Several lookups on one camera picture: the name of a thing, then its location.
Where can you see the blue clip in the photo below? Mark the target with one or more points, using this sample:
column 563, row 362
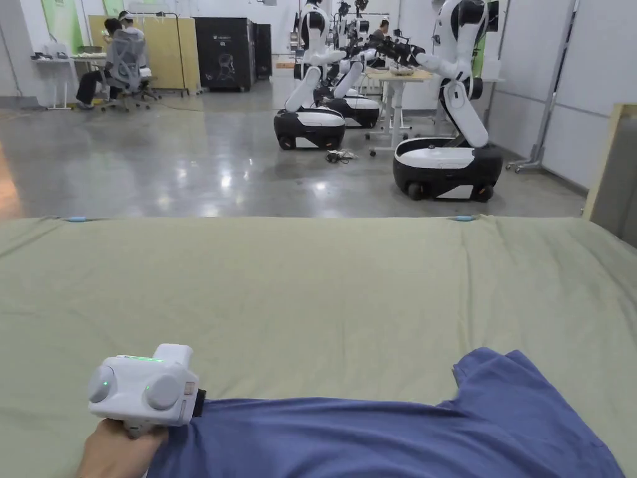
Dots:
column 463, row 218
column 78, row 218

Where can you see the white standing desk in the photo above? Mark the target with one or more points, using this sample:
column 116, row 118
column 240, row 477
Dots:
column 393, row 104

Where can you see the white and black wheeled robot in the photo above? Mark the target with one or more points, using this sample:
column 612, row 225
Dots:
column 448, row 149
column 356, row 99
column 311, row 109

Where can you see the wooden board on wheels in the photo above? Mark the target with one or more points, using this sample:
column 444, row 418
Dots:
column 164, row 52

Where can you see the bed with pale green sheet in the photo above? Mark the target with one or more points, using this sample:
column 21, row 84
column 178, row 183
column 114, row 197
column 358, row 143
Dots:
column 298, row 298

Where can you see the wooden framed board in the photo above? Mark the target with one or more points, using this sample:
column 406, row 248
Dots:
column 614, row 164

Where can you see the person's left hand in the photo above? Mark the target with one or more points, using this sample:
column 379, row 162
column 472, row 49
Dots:
column 112, row 450

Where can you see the blue shirt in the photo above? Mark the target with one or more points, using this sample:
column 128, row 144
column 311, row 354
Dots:
column 378, row 433

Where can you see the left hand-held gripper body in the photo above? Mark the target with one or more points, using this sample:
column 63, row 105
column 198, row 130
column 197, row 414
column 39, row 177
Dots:
column 149, row 386

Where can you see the black cabinet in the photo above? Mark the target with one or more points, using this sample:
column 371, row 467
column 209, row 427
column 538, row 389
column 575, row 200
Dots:
column 264, row 50
column 224, row 52

